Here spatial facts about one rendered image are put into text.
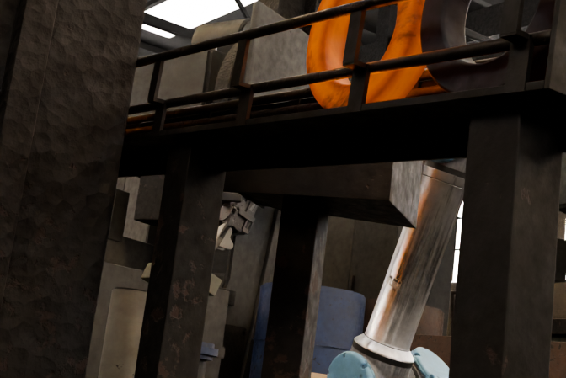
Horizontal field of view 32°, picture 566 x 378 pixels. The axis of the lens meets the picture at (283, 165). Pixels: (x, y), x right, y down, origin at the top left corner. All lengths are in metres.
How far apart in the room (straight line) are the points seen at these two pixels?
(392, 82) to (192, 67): 4.69
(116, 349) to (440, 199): 0.90
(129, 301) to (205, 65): 3.19
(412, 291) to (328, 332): 2.86
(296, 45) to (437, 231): 3.63
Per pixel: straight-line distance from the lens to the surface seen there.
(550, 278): 0.88
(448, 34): 0.97
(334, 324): 5.17
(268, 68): 5.58
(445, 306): 7.03
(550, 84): 0.83
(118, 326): 2.57
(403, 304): 2.32
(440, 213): 2.30
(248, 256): 5.85
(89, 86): 1.35
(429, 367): 2.47
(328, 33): 1.12
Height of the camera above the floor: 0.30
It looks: 13 degrees up
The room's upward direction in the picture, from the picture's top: 7 degrees clockwise
